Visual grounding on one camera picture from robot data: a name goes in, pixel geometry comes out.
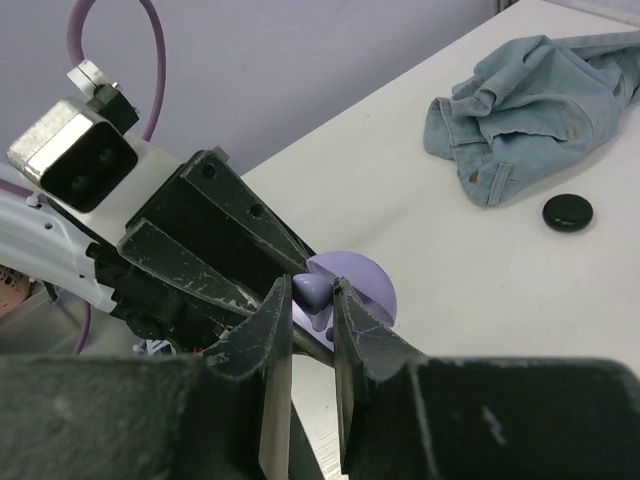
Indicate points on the black earbud charging case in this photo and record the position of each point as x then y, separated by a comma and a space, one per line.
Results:
567, 213

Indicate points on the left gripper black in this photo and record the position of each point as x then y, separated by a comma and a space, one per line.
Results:
190, 249

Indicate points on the blue crumpled cloth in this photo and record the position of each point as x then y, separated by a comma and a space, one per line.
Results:
532, 108

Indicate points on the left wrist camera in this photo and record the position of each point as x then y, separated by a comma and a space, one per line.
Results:
82, 155

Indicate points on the purple earbud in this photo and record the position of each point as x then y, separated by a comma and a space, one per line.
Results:
313, 294

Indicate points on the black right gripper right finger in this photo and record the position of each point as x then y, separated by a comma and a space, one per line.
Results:
405, 415

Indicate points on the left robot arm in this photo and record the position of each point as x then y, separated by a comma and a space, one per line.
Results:
45, 243

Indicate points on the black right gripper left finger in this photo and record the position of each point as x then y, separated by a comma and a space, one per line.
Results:
221, 414

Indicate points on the purple earbud charging case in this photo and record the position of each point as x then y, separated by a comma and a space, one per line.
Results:
368, 280

